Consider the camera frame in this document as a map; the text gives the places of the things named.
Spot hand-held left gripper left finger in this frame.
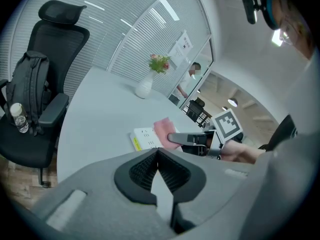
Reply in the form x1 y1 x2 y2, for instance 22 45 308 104
31 147 177 240

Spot pink cloth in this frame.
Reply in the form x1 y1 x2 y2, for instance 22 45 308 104
153 117 183 152

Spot black head camera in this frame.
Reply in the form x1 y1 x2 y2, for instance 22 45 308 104
241 0 261 25

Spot clear glasses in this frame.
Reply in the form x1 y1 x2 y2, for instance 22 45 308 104
278 21 295 46

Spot white paper notice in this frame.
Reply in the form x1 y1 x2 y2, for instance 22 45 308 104
167 30 195 67

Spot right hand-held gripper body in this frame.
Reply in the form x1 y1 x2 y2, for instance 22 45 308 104
180 108 245 160

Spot black backpack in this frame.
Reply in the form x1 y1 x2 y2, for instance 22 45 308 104
5 50 52 137

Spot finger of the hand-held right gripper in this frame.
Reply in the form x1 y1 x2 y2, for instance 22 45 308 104
167 131 196 145

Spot person's right forearm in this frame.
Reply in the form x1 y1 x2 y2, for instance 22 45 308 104
221 138 266 165

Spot black office chair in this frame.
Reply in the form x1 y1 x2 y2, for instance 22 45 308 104
186 97 212 127
0 0 91 189

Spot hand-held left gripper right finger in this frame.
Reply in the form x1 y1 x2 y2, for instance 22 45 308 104
157 147 255 240

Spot white power strip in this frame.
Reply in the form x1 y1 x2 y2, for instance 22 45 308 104
129 126 181 152

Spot person's head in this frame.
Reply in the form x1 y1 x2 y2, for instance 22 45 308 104
259 0 316 60

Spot clear plastic water bottle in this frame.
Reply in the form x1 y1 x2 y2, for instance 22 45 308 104
9 102 30 134

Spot white ceramic vase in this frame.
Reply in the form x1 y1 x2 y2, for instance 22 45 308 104
134 70 156 100

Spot person's black printed shirt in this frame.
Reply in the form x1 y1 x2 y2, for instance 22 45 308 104
258 113 298 152

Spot pink and yellow flowers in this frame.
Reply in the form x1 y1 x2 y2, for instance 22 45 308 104
147 53 172 75

